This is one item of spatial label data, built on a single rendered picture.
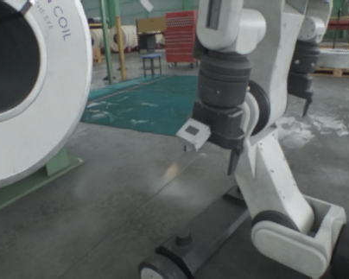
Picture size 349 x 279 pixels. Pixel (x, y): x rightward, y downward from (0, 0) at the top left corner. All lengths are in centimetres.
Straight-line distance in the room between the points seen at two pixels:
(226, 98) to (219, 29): 11
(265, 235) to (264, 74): 40
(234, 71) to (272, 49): 20
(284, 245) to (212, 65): 48
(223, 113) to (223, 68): 8
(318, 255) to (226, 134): 38
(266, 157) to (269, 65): 23
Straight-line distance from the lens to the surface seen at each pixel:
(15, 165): 144
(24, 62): 160
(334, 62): 535
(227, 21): 40
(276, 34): 61
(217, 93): 45
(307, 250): 71
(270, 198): 73
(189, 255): 81
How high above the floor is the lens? 79
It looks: 22 degrees down
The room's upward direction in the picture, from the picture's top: 4 degrees counter-clockwise
